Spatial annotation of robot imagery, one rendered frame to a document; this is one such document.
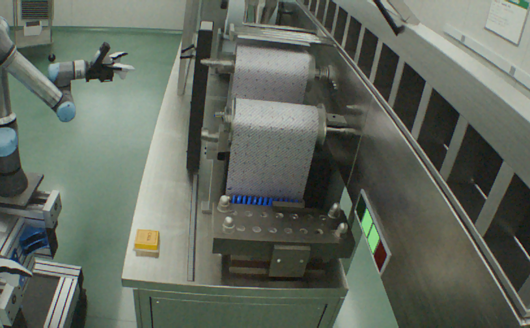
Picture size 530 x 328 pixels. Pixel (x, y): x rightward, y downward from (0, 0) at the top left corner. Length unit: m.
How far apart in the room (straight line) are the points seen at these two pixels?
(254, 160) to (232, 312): 0.46
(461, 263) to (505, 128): 0.23
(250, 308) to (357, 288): 1.39
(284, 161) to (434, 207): 0.60
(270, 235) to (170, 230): 0.34
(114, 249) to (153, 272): 1.40
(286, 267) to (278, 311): 0.16
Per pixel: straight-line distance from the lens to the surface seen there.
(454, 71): 0.80
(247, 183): 1.32
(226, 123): 1.25
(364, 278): 2.71
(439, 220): 0.80
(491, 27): 4.65
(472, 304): 0.71
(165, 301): 1.31
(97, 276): 2.50
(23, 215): 1.79
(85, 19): 7.14
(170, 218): 1.45
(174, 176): 1.64
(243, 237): 1.20
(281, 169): 1.31
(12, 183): 1.73
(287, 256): 1.23
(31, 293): 2.20
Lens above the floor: 1.81
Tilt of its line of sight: 31 degrees down
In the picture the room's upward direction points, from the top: 10 degrees clockwise
